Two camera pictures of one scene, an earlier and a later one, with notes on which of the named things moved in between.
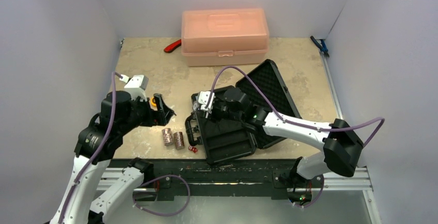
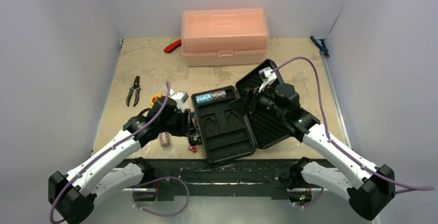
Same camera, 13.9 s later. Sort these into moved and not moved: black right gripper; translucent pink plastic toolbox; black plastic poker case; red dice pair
Moved: black right gripper
Not moved: red dice pair; translucent pink plastic toolbox; black plastic poker case
